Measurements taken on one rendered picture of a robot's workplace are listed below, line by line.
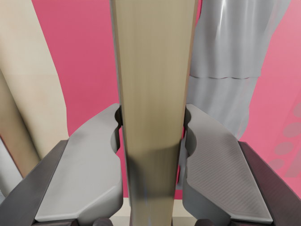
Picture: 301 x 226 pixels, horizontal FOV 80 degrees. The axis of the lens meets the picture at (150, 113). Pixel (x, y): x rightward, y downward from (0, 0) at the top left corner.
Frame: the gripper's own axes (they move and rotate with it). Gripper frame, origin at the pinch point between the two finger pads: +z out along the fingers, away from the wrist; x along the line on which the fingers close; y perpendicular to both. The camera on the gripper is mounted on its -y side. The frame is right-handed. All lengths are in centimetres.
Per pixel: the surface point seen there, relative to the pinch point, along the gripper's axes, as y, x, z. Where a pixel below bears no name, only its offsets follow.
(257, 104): 3.2, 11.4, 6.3
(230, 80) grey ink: 0.4, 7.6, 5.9
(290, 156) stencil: 10.8, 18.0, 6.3
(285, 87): 1.2, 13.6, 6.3
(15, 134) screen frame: 6.1, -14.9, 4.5
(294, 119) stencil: 5.0, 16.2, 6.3
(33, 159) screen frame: 10.7, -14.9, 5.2
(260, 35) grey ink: -3.8, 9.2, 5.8
